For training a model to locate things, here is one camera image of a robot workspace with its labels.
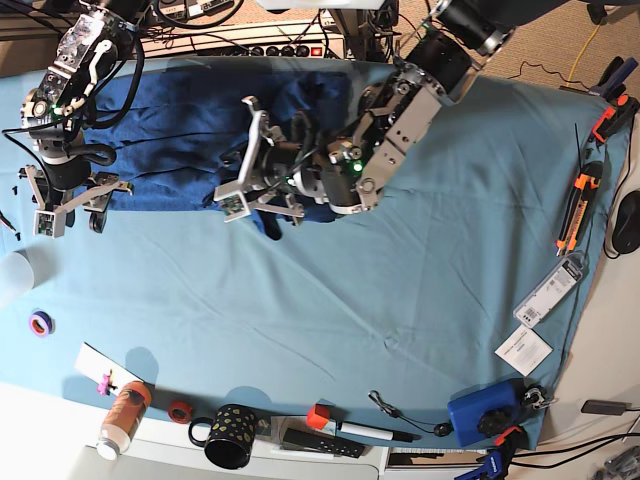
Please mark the pink clip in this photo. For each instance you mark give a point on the pink clip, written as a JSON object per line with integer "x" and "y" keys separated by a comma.
{"x": 106, "y": 385}

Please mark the black power strip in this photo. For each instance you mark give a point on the black power strip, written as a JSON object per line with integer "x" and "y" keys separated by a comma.
{"x": 273, "y": 50}

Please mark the white paper leaflet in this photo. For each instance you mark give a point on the white paper leaflet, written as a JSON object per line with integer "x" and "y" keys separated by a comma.
{"x": 523, "y": 350}

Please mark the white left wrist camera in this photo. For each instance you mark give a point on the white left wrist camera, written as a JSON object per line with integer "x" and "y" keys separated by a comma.
{"x": 232, "y": 202}

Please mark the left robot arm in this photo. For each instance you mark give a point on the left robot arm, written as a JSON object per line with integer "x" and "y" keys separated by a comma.
{"x": 346, "y": 172}

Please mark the orange bottle white cap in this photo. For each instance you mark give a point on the orange bottle white cap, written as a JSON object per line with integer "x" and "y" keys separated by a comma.
{"x": 123, "y": 420}

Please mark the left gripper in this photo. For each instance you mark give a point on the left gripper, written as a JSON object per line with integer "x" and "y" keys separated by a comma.
{"x": 271, "y": 169}

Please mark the blue box with knob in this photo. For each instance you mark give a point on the blue box with knob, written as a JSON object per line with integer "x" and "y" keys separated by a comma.
{"x": 486, "y": 413}

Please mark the translucent plastic cup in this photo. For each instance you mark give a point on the translucent plastic cup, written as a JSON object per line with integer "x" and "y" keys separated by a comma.
{"x": 16, "y": 278}

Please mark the orange tape roll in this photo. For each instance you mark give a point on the orange tape roll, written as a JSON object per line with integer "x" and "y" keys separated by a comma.
{"x": 180, "y": 412}

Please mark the clear plastic blister pack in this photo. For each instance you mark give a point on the clear plastic blister pack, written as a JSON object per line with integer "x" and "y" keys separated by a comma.
{"x": 551, "y": 291}

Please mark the blue t-shirt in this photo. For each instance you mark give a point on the blue t-shirt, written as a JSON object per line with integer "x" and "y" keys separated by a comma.
{"x": 182, "y": 135}

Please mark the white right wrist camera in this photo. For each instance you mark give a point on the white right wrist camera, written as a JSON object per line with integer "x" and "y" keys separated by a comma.
{"x": 51, "y": 224}

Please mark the black computer mouse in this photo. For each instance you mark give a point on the black computer mouse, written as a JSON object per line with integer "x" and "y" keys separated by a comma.
{"x": 626, "y": 234}

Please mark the orange black clamp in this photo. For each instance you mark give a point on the orange black clamp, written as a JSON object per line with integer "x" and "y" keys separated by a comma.
{"x": 615, "y": 116}

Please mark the black adapter right edge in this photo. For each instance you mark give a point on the black adapter right edge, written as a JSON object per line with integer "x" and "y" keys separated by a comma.
{"x": 604, "y": 407}

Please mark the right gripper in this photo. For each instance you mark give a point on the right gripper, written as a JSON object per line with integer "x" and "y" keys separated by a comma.
{"x": 93, "y": 195}

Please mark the blue clamp bottom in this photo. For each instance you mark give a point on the blue clamp bottom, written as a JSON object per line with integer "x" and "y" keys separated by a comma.
{"x": 497, "y": 461}

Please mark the black yellow-dotted mug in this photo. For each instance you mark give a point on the black yellow-dotted mug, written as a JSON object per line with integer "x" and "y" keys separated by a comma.
{"x": 231, "y": 435}

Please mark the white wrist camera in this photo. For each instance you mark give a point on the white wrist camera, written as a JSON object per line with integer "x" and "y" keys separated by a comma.
{"x": 51, "y": 224}
{"x": 232, "y": 202}

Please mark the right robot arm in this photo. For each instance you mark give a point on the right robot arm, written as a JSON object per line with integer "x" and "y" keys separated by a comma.
{"x": 69, "y": 172}

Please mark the orange black utility knife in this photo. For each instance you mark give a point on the orange black utility knife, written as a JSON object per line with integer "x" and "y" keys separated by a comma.
{"x": 582, "y": 193}

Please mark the teal table cloth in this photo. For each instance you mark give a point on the teal table cloth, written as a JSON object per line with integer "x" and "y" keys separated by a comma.
{"x": 411, "y": 299}

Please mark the black marker pen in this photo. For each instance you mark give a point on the black marker pen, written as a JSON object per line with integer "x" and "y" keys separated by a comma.
{"x": 376, "y": 433}

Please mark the black dotted remote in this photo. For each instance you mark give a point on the black dotted remote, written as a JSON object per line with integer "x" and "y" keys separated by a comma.
{"x": 323, "y": 444}

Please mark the blue black clamp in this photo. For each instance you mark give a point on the blue black clamp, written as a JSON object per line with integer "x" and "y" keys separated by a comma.
{"x": 613, "y": 77}

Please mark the orange cube block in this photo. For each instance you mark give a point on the orange cube block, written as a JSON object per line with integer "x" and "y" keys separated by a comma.
{"x": 318, "y": 417}

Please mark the purple tape roll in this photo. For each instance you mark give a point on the purple tape roll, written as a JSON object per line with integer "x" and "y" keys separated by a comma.
{"x": 41, "y": 324}

